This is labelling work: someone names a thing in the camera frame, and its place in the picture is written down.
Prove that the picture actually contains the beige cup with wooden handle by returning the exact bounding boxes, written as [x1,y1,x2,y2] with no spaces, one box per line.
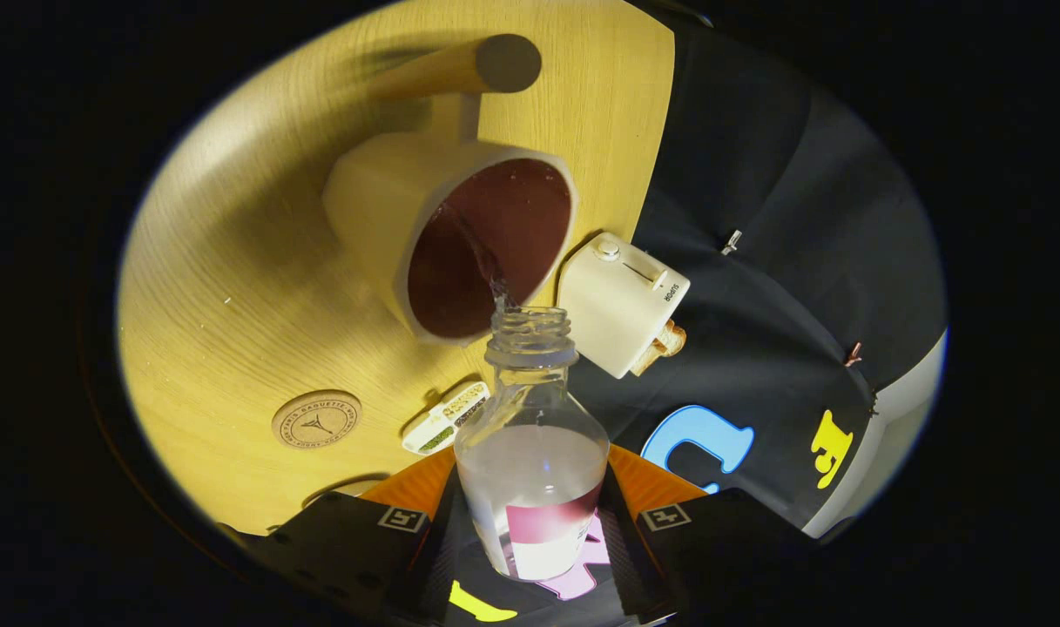
[322,33,579,346]

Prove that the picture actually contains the black backdrop cloth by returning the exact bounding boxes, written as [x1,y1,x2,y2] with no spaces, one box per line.
[442,26,948,627]

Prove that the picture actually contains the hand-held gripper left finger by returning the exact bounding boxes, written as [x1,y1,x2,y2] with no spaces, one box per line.
[249,448,468,624]

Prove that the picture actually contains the white toaster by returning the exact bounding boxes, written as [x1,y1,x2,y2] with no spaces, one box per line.
[557,231,692,381]

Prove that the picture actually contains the clear juice bottle red label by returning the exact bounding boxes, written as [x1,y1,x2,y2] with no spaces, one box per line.
[453,307,611,583]

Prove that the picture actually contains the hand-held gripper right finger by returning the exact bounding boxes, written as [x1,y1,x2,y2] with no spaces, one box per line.
[598,444,811,624]

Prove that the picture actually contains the wooden table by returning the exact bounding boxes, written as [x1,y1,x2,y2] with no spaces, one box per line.
[116,0,677,537]

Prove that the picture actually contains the white divided seed dish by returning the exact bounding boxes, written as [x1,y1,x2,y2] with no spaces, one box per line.
[402,381,491,456]

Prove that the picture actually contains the round wooden coaster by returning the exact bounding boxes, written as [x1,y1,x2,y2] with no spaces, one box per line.
[271,389,364,451]

